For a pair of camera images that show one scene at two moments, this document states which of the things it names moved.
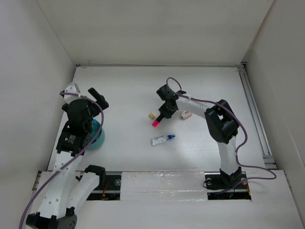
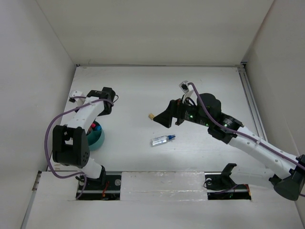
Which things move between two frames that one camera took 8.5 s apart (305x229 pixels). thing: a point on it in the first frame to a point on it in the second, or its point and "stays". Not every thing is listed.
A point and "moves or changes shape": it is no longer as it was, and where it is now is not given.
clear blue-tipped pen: x=159 y=139 stays
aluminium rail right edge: x=268 y=160 stays
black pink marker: x=155 y=123 moves or changes shape
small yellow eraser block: x=151 y=116 stays
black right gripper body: x=166 y=110 to x=190 y=112
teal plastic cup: x=100 y=139 stays
